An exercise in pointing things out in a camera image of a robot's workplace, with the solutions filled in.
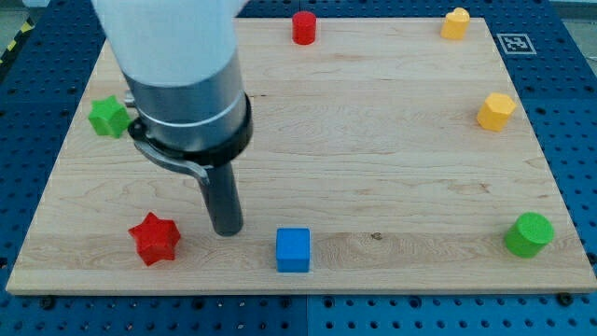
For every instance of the red cylinder block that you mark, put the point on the red cylinder block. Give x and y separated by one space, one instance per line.
304 25

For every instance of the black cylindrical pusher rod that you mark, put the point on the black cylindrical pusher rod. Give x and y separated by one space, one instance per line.
221 198

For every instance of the green star block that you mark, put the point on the green star block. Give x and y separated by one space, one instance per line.
109 117

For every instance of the wooden board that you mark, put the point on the wooden board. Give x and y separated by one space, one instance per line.
368 138

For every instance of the green cylinder block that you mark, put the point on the green cylinder block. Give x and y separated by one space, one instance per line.
529 235

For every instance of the white fiducial marker tag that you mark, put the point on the white fiducial marker tag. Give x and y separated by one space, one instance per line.
516 44

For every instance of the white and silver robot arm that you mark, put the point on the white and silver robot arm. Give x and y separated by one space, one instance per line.
181 62

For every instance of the yellow hexagon block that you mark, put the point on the yellow hexagon block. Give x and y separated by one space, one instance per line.
496 111

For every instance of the blue cube block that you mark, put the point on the blue cube block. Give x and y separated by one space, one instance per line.
293 250

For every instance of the yellow heart block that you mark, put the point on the yellow heart block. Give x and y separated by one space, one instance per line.
455 24

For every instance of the red star block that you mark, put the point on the red star block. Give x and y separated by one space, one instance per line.
155 239

